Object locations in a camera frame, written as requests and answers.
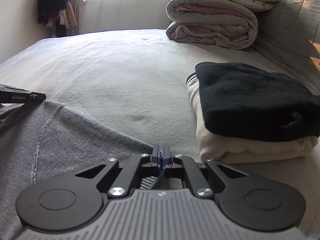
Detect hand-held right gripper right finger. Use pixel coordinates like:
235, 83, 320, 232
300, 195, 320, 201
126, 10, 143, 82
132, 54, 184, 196
162, 145, 247, 198

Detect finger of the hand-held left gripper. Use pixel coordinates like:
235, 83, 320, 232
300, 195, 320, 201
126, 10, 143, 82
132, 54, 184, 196
30, 93, 47, 103

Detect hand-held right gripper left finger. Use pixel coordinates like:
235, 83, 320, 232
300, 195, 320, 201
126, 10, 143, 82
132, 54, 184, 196
74, 144, 163, 198

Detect grey knit sweater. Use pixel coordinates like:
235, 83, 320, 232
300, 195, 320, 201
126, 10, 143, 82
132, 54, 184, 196
0, 99, 160, 240

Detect hanging dark clothes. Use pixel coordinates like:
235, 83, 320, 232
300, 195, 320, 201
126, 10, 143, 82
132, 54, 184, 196
37, 0, 78, 30

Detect folded cream garment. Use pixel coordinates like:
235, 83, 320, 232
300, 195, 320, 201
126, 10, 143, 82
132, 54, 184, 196
186, 72, 319, 164

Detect patterned curtain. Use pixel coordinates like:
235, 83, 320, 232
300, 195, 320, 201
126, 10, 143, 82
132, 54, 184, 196
69, 0, 88, 34

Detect folded black garment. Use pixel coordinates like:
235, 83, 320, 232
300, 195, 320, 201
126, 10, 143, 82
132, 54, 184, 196
195, 62, 320, 142

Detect folded pink grey quilt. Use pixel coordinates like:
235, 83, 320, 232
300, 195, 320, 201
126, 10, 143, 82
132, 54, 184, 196
166, 0, 258, 50

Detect grey quilted headboard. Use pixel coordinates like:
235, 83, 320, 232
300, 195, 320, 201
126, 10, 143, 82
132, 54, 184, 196
250, 0, 320, 98

